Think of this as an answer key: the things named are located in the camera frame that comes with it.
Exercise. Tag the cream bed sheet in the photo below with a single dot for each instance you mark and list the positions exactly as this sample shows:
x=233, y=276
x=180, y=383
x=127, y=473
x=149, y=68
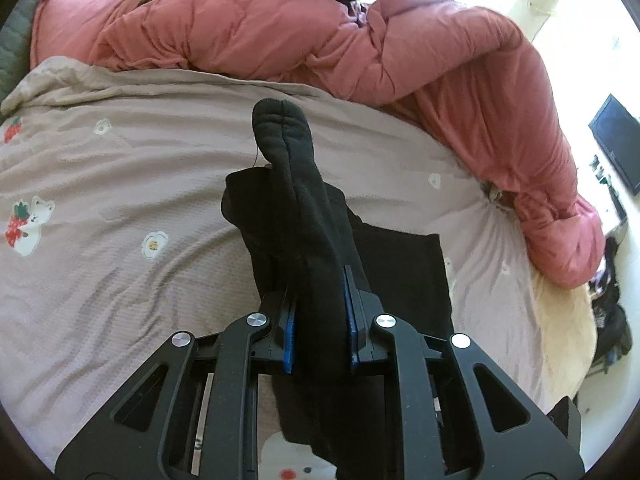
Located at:
x=565, y=330

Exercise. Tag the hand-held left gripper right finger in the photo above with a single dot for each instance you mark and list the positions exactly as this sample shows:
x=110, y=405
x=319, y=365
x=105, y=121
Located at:
x=352, y=320

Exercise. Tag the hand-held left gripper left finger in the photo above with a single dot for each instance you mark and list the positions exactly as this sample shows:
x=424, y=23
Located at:
x=289, y=330

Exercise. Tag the dark clothes pile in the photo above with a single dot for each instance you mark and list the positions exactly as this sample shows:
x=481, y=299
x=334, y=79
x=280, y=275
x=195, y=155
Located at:
x=612, y=320

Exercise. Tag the dark monitor screen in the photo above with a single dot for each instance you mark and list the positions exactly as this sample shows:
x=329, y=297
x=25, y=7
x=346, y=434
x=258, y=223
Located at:
x=620, y=140

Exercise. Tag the pink red duvet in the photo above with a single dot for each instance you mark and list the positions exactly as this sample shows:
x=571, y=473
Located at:
x=250, y=35

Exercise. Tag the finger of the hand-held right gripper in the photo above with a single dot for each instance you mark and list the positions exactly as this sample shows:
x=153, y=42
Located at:
x=567, y=425

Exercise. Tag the pink printed blanket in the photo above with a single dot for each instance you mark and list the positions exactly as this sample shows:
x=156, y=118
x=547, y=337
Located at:
x=125, y=160

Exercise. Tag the black folded cloth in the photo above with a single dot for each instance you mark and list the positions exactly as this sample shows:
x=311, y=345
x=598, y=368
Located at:
x=400, y=270

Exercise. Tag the black sock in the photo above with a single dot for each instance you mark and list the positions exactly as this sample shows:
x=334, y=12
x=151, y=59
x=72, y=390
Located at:
x=300, y=210

